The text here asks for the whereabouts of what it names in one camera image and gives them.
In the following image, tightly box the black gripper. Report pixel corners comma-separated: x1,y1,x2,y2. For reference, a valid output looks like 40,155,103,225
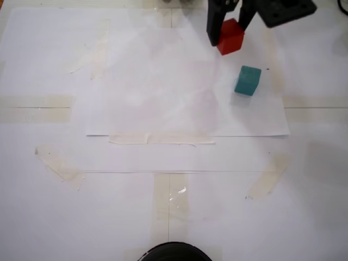
206,0,318,46

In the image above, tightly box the red wooden cube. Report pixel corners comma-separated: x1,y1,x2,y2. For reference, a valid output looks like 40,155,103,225
216,18,245,56

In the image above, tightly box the teal blue wooden cube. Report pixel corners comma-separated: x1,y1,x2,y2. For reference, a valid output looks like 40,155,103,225
234,65,263,97

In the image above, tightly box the small white paper sheet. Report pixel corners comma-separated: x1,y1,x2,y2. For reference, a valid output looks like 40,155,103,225
85,26,291,138

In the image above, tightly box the clear packing tape strip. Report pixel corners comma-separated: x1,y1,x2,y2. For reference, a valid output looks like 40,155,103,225
0,95,74,123
153,173,190,240
281,95,348,123

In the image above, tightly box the black round object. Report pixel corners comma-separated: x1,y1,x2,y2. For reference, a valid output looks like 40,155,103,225
138,241,214,261

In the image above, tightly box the large white paper sheet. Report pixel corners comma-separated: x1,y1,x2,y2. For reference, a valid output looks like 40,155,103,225
0,8,348,261

